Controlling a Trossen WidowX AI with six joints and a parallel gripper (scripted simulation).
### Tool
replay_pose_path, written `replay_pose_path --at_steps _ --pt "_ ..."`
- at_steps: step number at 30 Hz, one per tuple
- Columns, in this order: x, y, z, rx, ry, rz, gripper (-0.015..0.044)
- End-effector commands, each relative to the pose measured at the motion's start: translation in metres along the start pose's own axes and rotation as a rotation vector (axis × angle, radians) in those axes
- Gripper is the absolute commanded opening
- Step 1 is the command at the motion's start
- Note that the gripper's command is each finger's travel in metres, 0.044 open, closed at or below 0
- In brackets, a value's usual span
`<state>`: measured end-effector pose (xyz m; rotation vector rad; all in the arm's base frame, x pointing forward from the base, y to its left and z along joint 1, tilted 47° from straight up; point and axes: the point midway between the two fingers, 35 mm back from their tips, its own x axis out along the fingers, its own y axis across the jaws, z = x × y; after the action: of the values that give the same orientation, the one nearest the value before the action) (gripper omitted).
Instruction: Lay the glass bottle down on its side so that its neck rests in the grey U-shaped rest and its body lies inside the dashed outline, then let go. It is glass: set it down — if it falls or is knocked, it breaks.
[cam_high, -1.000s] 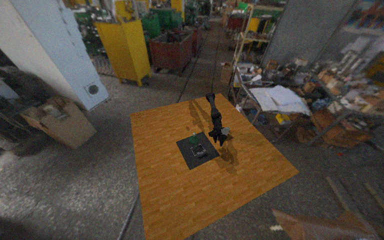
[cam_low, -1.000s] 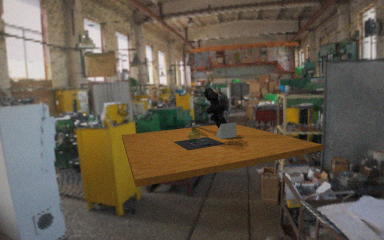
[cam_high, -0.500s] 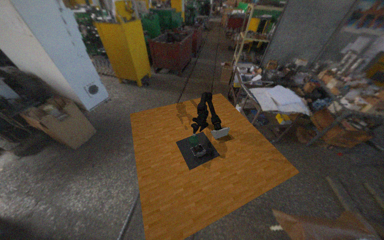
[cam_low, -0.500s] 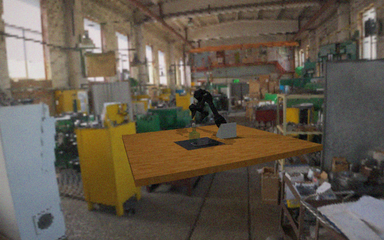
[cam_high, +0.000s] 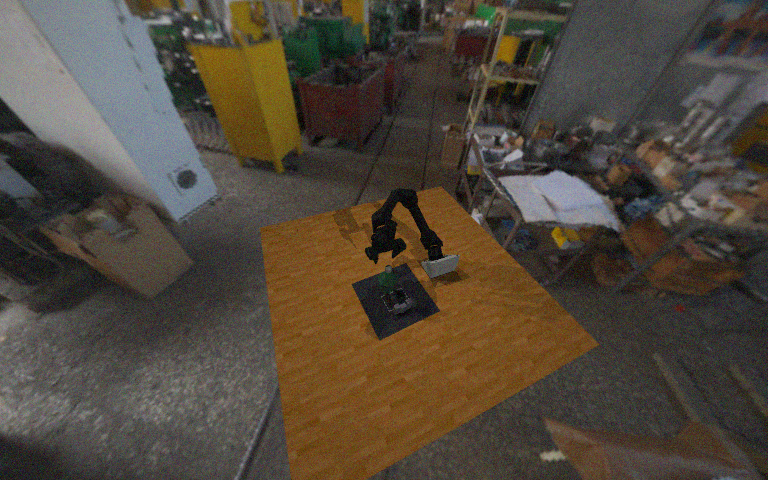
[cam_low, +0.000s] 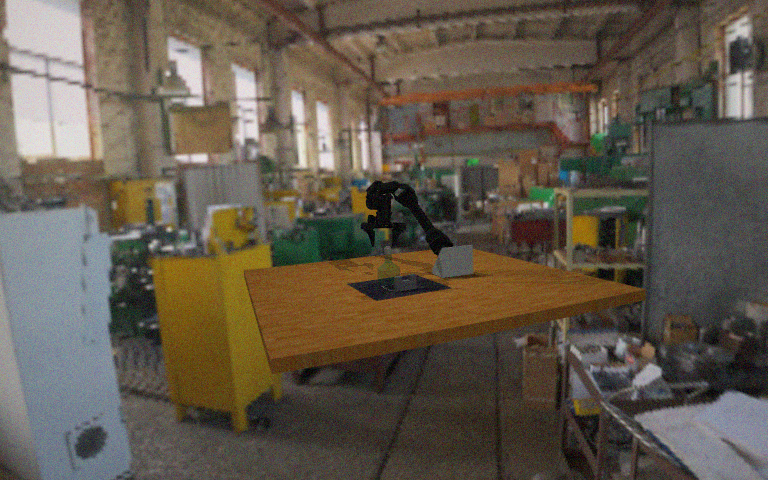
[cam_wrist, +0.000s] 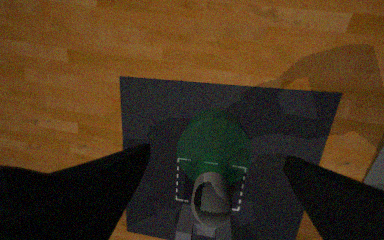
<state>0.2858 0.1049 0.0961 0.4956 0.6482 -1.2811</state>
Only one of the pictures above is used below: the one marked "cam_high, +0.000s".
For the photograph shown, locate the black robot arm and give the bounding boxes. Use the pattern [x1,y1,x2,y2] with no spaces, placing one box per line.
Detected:
[371,188,445,261]

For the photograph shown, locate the dark grey flat mat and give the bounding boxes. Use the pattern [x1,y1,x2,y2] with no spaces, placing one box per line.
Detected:
[352,263,440,341]

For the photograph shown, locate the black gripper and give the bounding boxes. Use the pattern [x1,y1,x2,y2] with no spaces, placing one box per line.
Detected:
[365,238,406,264]

